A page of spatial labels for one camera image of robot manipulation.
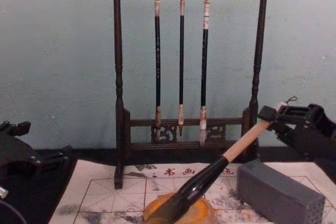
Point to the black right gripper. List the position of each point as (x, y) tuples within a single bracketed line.
[(315, 134)]

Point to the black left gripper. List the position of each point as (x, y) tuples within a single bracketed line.
[(18, 155)]

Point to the grey rectangular block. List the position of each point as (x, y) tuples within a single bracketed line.
[(275, 195)]

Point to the white calligraphy mat, red grid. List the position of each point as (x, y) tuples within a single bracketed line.
[(110, 197)]

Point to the hanging brush with white tip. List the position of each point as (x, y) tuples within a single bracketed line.
[(204, 64)]

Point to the dark wooden brush rack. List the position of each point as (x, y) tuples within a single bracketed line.
[(118, 77)]

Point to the thin hanging brush, yellow tip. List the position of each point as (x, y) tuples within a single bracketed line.
[(181, 64)]

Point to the orange ink dish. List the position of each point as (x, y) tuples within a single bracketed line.
[(199, 209)]

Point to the hanging brush with brown tip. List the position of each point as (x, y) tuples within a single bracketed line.
[(157, 64)]

